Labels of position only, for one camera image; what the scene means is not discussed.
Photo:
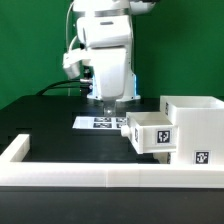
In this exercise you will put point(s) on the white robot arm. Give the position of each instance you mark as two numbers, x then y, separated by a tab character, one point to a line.
105	29

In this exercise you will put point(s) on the white drawer cabinet box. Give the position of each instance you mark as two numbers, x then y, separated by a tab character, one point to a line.
200	122

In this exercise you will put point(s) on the white drawer tray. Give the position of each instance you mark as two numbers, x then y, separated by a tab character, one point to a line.
150	132

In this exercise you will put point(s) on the white marker tag sheet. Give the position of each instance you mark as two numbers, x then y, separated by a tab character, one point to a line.
88	122

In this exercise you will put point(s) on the white workspace border frame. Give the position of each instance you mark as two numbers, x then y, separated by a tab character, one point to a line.
15	171

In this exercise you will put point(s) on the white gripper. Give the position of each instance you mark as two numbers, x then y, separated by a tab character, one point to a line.
110	68

